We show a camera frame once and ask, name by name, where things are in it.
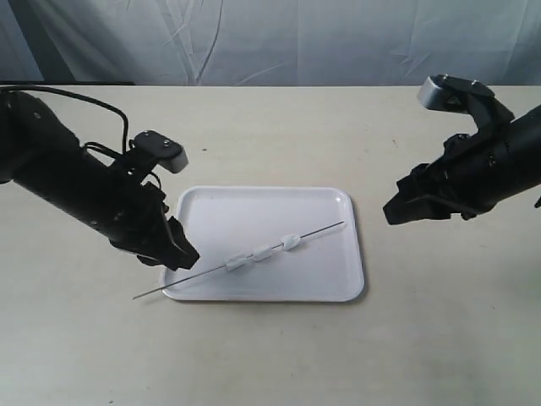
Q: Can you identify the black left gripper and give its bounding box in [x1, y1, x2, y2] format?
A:
[95, 171, 199, 271]

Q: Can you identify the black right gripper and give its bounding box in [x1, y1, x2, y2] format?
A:
[383, 137, 514, 225]

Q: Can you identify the white marshmallow piece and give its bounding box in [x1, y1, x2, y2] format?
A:
[224, 252, 253, 272]
[251, 245, 279, 262]

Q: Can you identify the thin metal skewer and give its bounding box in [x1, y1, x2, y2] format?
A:
[131, 221, 346, 300]

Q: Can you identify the white marshmallow piece end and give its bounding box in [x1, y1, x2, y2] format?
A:
[281, 234, 302, 251]

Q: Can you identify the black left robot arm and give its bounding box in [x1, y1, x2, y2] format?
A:
[1, 85, 199, 271]

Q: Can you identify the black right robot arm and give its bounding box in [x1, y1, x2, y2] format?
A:
[129, 99, 540, 270]

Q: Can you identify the white plastic tray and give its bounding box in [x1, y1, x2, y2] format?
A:
[159, 186, 364, 303]

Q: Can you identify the white fabric backdrop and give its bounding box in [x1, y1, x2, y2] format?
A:
[1, 1, 540, 86]

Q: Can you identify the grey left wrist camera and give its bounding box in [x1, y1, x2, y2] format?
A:
[133, 130, 189, 173]

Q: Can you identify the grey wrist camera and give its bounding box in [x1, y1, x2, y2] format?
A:
[133, 130, 189, 173]
[417, 74, 495, 114]

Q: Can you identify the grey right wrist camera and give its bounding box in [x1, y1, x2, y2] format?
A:
[417, 74, 495, 114]

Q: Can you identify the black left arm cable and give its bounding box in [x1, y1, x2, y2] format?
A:
[0, 85, 164, 191]

